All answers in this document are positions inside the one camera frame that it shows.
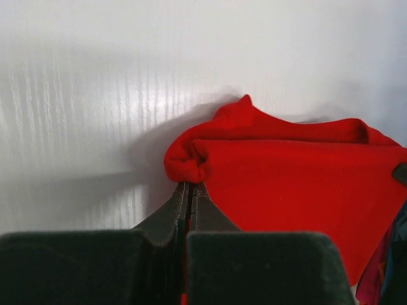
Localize teal folded t shirt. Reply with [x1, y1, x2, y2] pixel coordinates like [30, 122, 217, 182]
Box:
[380, 203, 406, 300]

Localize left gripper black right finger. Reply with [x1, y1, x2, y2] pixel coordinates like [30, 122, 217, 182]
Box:
[186, 184, 354, 304]

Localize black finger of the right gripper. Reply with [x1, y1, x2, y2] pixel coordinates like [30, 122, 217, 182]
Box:
[392, 163, 407, 187]

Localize red folded t shirt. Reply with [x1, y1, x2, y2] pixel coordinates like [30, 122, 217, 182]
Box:
[355, 226, 392, 304]

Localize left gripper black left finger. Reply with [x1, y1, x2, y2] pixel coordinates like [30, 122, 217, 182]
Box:
[1, 183, 188, 304]

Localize red t shirt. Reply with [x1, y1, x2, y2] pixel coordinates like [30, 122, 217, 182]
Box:
[163, 96, 406, 287]
[355, 226, 392, 304]

